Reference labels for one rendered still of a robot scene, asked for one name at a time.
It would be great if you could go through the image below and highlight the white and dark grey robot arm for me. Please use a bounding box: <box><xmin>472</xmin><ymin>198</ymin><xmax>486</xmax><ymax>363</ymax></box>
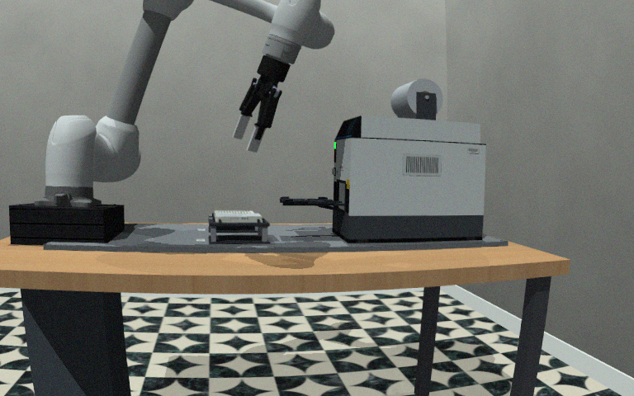
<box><xmin>35</xmin><ymin>0</ymin><xmax>334</xmax><ymax>207</ymax></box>

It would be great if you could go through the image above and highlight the light grey cylindrical roll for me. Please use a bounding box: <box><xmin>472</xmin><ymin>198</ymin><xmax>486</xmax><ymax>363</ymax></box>
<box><xmin>390</xmin><ymin>78</ymin><xmax>443</xmax><ymax>119</ymax></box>

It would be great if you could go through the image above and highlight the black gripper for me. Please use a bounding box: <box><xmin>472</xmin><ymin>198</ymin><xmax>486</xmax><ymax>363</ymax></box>
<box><xmin>232</xmin><ymin>55</ymin><xmax>290</xmax><ymax>153</ymax></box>

